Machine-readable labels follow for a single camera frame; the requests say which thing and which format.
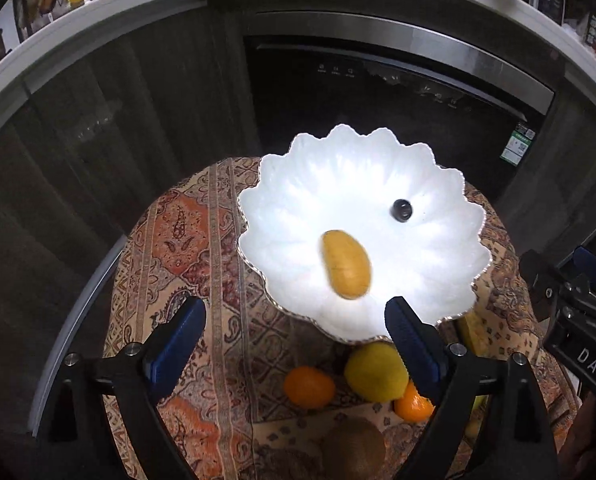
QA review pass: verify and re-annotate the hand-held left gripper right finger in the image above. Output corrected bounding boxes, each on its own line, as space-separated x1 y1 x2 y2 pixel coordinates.
384 296 559 480

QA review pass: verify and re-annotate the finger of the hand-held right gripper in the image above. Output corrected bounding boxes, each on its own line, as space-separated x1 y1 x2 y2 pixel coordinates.
519 249 569 322
572 245 596 306

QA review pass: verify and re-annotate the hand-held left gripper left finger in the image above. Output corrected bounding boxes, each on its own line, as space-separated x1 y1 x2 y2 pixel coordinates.
50 296 207 480

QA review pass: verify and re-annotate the yellow lemon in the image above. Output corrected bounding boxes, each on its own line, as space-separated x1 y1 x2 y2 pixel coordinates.
344 342 410 403

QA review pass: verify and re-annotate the orange mandarin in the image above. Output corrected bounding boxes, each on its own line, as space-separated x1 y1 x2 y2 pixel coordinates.
394 382 436 422
283 366 336 409

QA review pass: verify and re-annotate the yellow mango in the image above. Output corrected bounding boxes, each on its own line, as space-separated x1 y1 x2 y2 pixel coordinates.
320 230 372 301

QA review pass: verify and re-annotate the brown kiwi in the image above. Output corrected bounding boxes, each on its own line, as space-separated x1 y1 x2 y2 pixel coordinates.
320 417 386 480

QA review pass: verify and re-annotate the white scalloped bowl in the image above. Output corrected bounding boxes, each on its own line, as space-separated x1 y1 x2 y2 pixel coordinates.
236 124 493 345

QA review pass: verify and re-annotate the person's right forearm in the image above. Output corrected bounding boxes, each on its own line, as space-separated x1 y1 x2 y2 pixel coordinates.
560 397 596 480

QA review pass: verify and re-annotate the patterned orange tablecloth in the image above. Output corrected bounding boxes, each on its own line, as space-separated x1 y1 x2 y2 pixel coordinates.
102 156 579 480

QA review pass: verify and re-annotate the green white sticker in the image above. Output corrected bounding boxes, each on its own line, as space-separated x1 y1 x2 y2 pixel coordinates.
501 122 536 165

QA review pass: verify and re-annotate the black built-in dishwasher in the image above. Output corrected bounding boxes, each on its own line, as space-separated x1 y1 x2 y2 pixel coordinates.
242 10 559 211

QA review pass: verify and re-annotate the grey kitchen countertop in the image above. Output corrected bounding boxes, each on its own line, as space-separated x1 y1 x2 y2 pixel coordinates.
0 0 596 126

